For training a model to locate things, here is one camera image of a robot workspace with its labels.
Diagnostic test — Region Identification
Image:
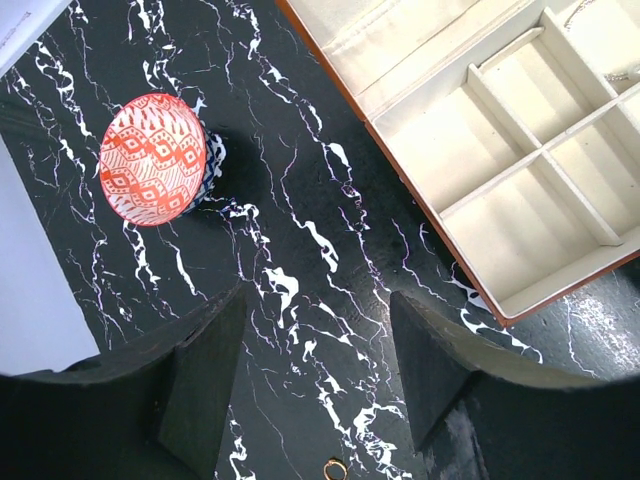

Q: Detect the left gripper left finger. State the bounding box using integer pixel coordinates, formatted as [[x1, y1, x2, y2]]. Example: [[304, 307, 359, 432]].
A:
[[1, 286, 247, 479]]

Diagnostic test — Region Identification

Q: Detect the brown open jewelry box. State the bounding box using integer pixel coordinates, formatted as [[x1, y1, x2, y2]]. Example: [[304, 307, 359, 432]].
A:
[[280, 0, 639, 325]]

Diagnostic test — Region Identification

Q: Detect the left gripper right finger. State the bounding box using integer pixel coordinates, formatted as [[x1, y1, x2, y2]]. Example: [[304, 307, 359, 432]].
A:
[[390, 292, 639, 479]]

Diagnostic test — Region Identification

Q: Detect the red patterned bowl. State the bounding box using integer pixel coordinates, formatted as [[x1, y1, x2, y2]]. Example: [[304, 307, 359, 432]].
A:
[[99, 93, 226, 227]]

